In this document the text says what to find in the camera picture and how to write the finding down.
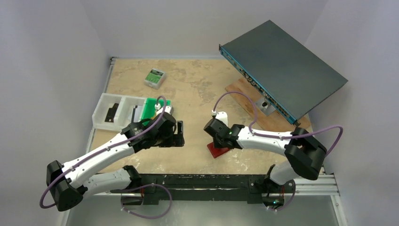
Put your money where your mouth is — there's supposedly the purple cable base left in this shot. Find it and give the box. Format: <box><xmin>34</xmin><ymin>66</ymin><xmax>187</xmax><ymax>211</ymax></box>
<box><xmin>120</xmin><ymin>184</ymin><xmax>173</xmax><ymax>219</ymax></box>

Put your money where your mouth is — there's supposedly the small green labelled box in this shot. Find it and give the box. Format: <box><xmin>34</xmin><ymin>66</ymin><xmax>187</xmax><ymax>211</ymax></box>
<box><xmin>144</xmin><ymin>68</ymin><xmax>167</xmax><ymax>90</ymax></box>

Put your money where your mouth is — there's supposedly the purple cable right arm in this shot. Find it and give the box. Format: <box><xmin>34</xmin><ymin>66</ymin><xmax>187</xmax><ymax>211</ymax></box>
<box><xmin>212</xmin><ymin>91</ymin><xmax>344</xmax><ymax>157</ymax></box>

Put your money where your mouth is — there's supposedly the dark network switch box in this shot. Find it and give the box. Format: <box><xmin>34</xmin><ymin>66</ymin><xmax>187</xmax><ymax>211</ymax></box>
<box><xmin>218</xmin><ymin>20</ymin><xmax>348</xmax><ymax>126</ymax></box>

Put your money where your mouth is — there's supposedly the white plastic bin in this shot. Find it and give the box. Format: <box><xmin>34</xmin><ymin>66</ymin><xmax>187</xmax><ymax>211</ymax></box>
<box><xmin>92</xmin><ymin>93</ymin><xmax>147</xmax><ymax>132</ymax></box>

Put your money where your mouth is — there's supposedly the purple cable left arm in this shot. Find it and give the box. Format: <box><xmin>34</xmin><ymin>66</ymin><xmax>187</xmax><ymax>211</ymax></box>
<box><xmin>39</xmin><ymin>95</ymin><xmax>168</xmax><ymax>210</ymax></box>

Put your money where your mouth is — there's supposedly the wooden board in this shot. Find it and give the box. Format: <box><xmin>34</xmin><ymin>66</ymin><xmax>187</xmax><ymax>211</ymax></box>
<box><xmin>225</xmin><ymin>78</ymin><xmax>311</xmax><ymax>132</ymax></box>

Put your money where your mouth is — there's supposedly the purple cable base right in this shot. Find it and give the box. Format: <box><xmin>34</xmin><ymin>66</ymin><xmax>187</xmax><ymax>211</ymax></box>
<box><xmin>265</xmin><ymin>182</ymin><xmax>297</xmax><ymax>213</ymax></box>

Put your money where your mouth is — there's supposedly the white card with black stripe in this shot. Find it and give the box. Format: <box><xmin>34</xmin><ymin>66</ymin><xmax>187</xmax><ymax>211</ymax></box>
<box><xmin>127</xmin><ymin>105</ymin><xmax>143</xmax><ymax>122</ymax></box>

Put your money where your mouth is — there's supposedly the metal bracket with knob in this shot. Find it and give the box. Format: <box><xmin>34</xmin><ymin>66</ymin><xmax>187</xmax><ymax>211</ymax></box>
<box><xmin>255</xmin><ymin>97</ymin><xmax>276</xmax><ymax>116</ymax></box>

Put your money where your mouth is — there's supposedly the green plastic bin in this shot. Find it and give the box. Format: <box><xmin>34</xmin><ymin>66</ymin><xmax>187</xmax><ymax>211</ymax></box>
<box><xmin>140</xmin><ymin>98</ymin><xmax>157</xmax><ymax>120</ymax></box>

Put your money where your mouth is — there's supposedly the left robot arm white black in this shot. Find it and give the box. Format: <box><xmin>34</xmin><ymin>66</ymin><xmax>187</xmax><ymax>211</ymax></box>
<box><xmin>44</xmin><ymin>106</ymin><xmax>184</xmax><ymax>211</ymax></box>

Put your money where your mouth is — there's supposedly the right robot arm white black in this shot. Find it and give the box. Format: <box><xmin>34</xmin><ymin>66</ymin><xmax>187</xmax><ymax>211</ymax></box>
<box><xmin>204</xmin><ymin>112</ymin><xmax>327</xmax><ymax>185</ymax></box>

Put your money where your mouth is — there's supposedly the black part in bin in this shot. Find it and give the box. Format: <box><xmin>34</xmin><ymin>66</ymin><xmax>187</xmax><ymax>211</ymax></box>
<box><xmin>104</xmin><ymin>103</ymin><xmax>119</xmax><ymax>122</ymax></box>

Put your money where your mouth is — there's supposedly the purple cable base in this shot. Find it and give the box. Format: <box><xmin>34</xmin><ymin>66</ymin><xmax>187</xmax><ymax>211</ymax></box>
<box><xmin>120</xmin><ymin>184</ymin><xmax>173</xmax><ymax>219</ymax></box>
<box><xmin>265</xmin><ymin>182</ymin><xmax>297</xmax><ymax>213</ymax></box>

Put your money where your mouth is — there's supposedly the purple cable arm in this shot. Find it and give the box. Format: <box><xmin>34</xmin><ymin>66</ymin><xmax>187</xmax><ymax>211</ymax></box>
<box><xmin>212</xmin><ymin>91</ymin><xmax>344</xmax><ymax>157</ymax></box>
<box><xmin>39</xmin><ymin>95</ymin><xmax>168</xmax><ymax>210</ymax></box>

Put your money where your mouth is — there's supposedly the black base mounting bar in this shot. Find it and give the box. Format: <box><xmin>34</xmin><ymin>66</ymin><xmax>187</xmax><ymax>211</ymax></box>
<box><xmin>121</xmin><ymin>174</ymin><xmax>295</xmax><ymax>207</ymax></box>

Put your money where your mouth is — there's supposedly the red card holder wallet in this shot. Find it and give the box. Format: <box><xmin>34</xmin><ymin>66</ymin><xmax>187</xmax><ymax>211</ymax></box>
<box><xmin>207</xmin><ymin>142</ymin><xmax>230</xmax><ymax>158</ymax></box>

